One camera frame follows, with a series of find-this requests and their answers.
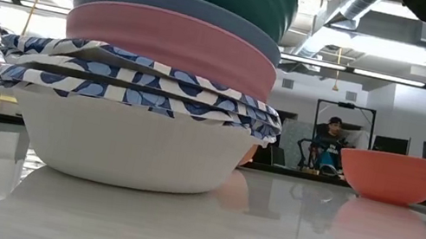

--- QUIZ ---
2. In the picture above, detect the blue patterned paper bowl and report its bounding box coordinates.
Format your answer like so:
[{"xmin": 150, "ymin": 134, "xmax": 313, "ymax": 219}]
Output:
[
  {"xmin": 0, "ymin": 62, "xmax": 285, "ymax": 213},
  {"xmin": 0, "ymin": 24, "xmax": 287, "ymax": 121},
  {"xmin": 0, "ymin": 42, "xmax": 289, "ymax": 135}
]

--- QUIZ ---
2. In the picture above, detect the pink plastic bowl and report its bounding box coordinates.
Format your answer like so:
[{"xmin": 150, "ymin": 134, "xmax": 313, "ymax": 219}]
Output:
[{"xmin": 58, "ymin": 0, "xmax": 286, "ymax": 105}]

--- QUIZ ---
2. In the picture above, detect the red plastic bowl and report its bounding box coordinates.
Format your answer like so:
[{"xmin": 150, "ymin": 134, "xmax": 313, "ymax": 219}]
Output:
[{"xmin": 333, "ymin": 143, "xmax": 426, "ymax": 210}]

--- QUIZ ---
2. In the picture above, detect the person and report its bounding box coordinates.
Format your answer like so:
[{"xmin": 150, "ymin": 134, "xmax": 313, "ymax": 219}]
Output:
[{"xmin": 306, "ymin": 113, "xmax": 358, "ymax": 180}]

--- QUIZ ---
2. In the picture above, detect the long linear light fixture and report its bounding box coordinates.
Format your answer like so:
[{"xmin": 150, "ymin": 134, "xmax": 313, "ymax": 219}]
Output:
[{"xmin": 0, "ymin": 0, "xmax": 426, "ymax": 92}]

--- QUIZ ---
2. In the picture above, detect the yellow cable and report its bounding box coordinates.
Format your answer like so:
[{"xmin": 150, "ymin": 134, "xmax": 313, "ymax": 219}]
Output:
[{"xmin": 0, "ymin": 0, "xmax": 41, "ymax": 121}]

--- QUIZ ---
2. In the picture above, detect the grey spiral ventilation duct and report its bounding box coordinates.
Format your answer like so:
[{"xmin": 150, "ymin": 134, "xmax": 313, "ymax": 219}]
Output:
[{"xmin": 293, "ymin": 0, "xmax": 393, "ymax": 72}]

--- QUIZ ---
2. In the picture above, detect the black frame stand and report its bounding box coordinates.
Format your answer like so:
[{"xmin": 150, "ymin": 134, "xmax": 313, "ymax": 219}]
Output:
[{"xmin": 310, "ymin": 97, "xmax": 378, "ymax": 151}]

